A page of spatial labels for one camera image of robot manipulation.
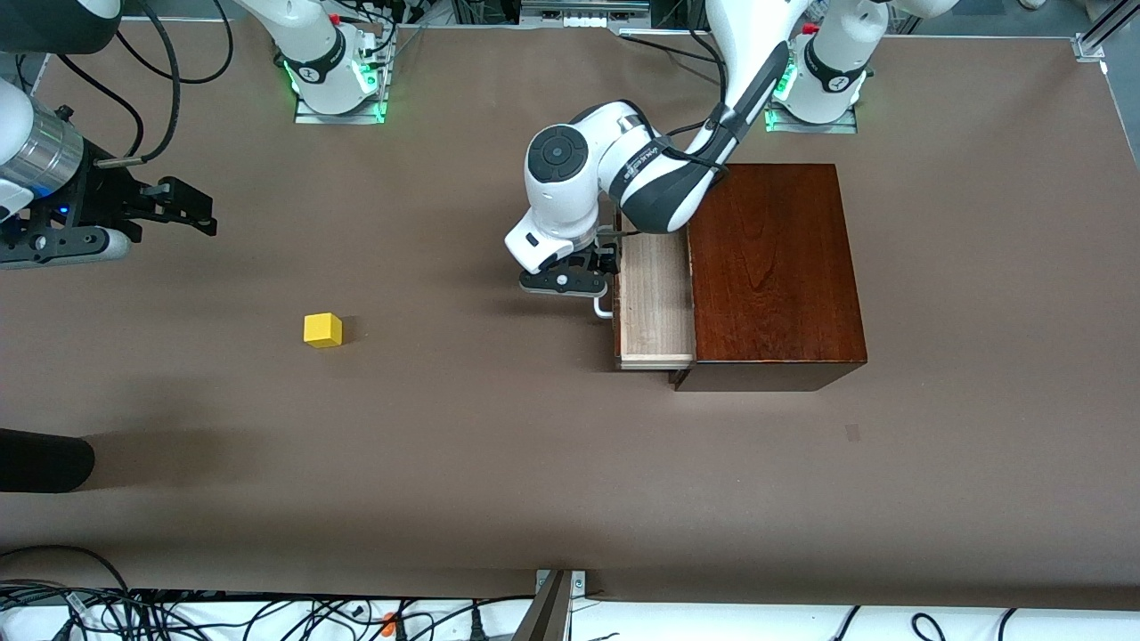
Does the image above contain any dark brown wooden cabinet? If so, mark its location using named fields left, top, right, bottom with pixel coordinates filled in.
left=668, top=163, right=869, bottom=393

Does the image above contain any long black table cable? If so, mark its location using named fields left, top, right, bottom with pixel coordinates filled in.
left=619, top=32, right=715, bottom=63

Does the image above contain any black looping right arm cable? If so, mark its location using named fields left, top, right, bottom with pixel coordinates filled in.
left=114, top=0, right=236, bottom=86

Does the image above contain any black rounded object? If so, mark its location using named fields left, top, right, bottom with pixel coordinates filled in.
left=0, top=429, right=95, bottom=493

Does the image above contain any yellow cube block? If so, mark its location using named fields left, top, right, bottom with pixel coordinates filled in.
left=304, top=312, right=344, bottom=349

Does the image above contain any black curved right arm cable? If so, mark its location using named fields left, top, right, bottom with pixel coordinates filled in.
left=18, top=53, right=146, bottom=159

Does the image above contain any grey power strip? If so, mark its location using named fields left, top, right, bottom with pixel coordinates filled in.
left=520, top=0, right=652, bottom=29

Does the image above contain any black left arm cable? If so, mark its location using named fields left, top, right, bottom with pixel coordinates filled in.
left=595, top=107, right=740, bottom=239

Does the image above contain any dark grey metal post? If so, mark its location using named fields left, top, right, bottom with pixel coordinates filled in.
left=514, top=571, right=573, bottom=641

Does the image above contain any wooden drawer with white handle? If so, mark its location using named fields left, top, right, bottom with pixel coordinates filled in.
left=594, top=214, right=696, bottom=371

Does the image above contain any large black cable loop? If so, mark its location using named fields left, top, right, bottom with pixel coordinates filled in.
left=0, top=544, right=134, bottom=641

